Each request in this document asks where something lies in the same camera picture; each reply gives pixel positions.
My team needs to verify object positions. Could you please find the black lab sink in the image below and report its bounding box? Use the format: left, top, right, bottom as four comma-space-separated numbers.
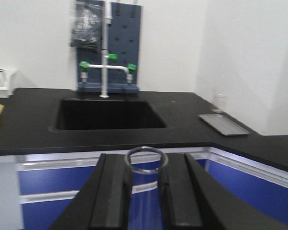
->
48, 98, 173, 133

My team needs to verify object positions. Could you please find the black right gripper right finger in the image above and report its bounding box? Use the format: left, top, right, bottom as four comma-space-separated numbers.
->
158, 153, 288, 230

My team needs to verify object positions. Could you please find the metal tray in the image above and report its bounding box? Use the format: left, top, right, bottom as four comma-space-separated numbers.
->
198, 114, 250, 136

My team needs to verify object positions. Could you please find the white right storage bin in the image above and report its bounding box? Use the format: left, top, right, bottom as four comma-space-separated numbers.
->
0, 69, 17, 98

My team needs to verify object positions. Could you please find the blue drying pegboard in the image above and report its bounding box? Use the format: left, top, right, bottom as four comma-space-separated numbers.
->
74, 1, 142, 94

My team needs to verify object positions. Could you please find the plastic bag on pegboard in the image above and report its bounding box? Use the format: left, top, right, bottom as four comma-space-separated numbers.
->
70, 0, 103, 52

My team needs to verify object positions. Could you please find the tall glass test tube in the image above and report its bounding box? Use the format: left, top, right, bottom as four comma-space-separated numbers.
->
125, 146, 168, 230

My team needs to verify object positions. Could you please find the blue cabinet front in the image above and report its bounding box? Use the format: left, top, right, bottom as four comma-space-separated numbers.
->
16, 147, 288, 230

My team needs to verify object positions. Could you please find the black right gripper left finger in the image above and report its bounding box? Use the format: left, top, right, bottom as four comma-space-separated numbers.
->
49, 154, 132, 230

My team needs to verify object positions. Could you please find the white lab faucet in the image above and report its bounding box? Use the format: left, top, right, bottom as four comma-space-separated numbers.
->
79, 0, 137, 98

